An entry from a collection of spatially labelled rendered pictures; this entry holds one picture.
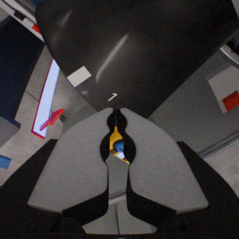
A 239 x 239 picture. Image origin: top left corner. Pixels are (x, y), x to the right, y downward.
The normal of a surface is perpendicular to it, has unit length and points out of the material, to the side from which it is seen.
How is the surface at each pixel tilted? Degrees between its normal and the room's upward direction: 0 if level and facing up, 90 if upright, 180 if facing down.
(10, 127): 0
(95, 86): 17
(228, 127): 90
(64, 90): 0
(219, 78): 0
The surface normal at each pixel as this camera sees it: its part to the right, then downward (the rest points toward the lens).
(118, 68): -0.11, 0.62
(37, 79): 0.11, 0.71
